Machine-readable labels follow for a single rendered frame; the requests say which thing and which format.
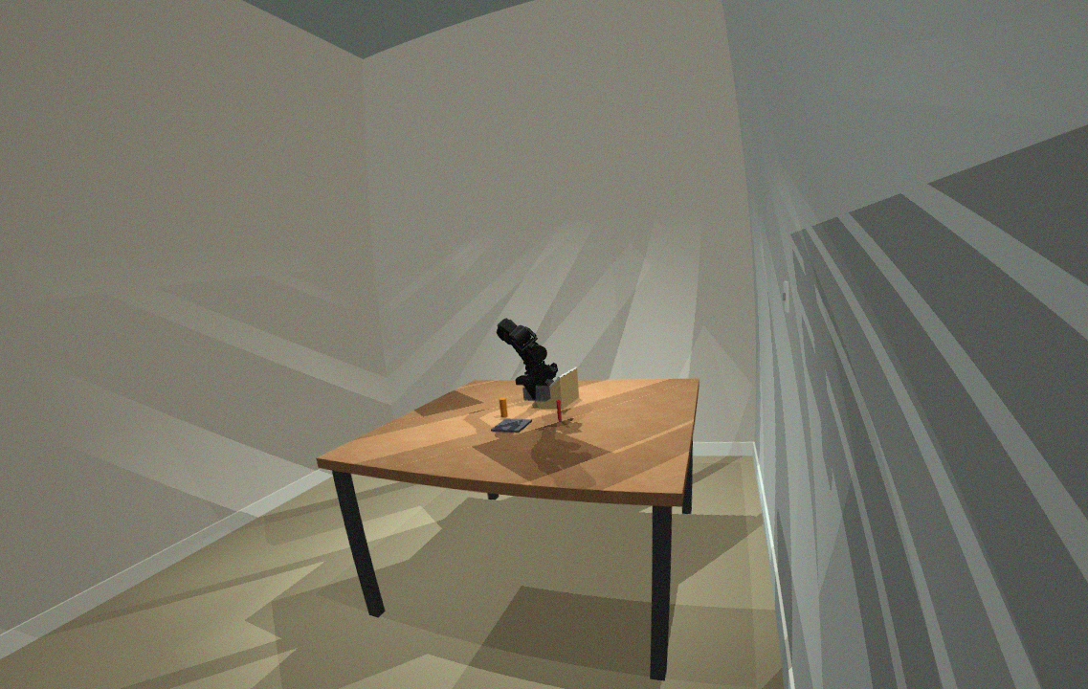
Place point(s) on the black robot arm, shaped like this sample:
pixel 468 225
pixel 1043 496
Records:
pixel 523 340

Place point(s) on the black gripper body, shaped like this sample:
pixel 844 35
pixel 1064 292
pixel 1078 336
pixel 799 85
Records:
pixel 530 375

